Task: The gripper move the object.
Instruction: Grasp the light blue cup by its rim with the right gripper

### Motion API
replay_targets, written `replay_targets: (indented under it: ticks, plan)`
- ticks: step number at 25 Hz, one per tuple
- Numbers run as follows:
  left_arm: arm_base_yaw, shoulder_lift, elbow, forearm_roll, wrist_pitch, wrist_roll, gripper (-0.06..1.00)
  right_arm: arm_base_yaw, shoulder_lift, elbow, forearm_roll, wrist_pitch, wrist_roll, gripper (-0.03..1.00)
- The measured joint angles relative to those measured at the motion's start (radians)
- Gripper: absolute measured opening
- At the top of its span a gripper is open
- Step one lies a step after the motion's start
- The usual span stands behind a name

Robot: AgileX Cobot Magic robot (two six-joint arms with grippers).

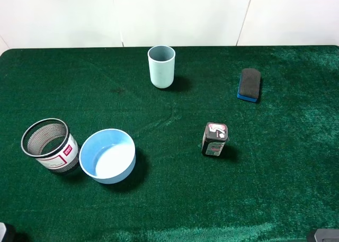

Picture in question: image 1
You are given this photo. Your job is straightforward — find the light blue plastic cup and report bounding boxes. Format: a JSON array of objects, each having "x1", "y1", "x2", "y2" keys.
[{"x1": 147, "y1": 45, "x2": 176, "y2": 88}]

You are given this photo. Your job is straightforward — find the black rectangular tin box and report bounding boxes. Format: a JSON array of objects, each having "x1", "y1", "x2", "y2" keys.
[{"x1": 201, "y1": 122, "x2": 229, "y2": 157}]

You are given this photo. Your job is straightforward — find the blue round bowl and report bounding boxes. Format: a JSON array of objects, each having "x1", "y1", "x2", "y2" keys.
[{"x1": 79, "y1": 129, "x2": 136, "y2": 184}]

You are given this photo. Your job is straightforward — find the blue whiteboard eraser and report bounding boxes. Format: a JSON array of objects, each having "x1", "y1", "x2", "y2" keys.
[{"x1": 237, "y1": 68, "x2": 261, "y2": 103}]

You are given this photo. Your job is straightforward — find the black mesh pen holder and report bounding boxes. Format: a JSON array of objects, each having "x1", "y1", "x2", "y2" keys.
[{"x1": 21, "y1": 118, "x2": 79, "y2": 175}]

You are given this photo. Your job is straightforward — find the green felt table cloth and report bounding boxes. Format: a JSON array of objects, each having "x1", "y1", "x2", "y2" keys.
[{"x1": 1, "y1": 46, "x2": 338, "y2": 241}]

